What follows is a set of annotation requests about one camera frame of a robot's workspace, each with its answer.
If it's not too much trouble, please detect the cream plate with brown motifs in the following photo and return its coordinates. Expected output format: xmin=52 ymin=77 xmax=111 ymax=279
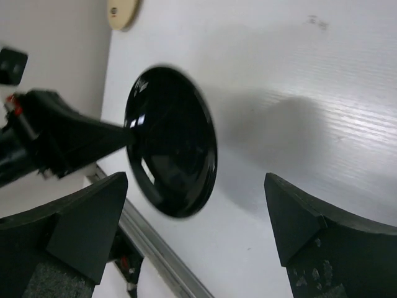
xmin=107 ymin=0 xmax=142 ymax=31

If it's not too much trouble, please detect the black glossy plate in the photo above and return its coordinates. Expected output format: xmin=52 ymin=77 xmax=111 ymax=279
xmin=124 ymin=65 xmax=218 ymax=219

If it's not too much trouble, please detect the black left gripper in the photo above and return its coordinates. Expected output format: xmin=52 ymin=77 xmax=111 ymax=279
xmin=1 ymin=89 xmax=136 ymax=187

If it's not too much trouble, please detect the aluminium front rail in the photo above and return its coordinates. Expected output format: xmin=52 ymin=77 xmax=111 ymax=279
xmin=119 ymin=200 xmax=213 ymax=297

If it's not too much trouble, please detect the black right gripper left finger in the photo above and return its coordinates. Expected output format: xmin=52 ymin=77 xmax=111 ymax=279
xmin=1 ymin=172 xmax=128 ymax=297

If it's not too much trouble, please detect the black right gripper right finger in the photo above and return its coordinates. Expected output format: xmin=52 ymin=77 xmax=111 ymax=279
xmin=264 ymin=173 xmax=396 ymax=297

